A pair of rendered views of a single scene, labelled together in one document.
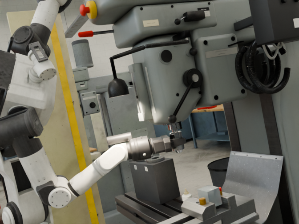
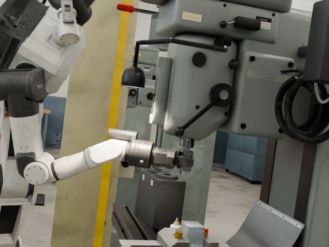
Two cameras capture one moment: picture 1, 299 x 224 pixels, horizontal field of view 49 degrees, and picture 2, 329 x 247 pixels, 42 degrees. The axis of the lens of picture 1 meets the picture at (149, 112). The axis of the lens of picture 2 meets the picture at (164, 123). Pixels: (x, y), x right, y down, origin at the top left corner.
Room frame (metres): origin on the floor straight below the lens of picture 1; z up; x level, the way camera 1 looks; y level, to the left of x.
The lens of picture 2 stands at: (-0.11, -0.25, 1.42)
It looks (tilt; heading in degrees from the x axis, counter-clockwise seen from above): 3 degrees down; 10
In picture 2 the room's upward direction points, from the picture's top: 7 degrees clockwise
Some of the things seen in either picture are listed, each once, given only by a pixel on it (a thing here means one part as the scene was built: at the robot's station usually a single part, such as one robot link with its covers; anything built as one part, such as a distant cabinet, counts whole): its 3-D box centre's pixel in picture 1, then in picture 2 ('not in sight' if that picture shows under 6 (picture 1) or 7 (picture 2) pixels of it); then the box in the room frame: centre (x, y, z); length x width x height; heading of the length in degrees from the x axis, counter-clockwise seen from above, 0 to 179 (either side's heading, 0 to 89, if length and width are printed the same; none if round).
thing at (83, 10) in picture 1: (84, 10); not in sight; (1.16, 0.15, 1.76); 0.04 x 0.03 x 0.04; 25
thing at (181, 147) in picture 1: (177, 142); (184, 161); (1.27, -0.08, 1.23); 0.05 x 0.05 x 0.06
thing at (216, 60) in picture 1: (206, 73); (249, 95); (1.35, -0.26, 1.47); 0.24 x 0.19 x 0.26; 25
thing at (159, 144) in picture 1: (154, 146); (157, 157); (1.26, 0.01, 1.23); 0.13 x 0.12 x 0.10; 4
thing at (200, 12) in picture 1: (187, 18); (238, 24); (1.18, -0.20, 1.66); 0.12 x 0.04 x 0.04; 115
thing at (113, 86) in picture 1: (117, 87); (133, 76); (1.16, 0.09, 1.48); 0.07 x 0.07 x 0.06
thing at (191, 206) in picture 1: (198, 208); (173, 240); (1.11, -0.10, 1.02); 0.12 x 0.06 x 0.04; 28
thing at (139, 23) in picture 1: (163, 25); (215, 24); (1.29, -0.12, 1.68); 0.34 x 0.24 x 0.10; 115
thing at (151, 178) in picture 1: (153, 177); (159, 196); (1.61, 0.04, 1.03); 0.22 x 0.12 x 0.20; 33
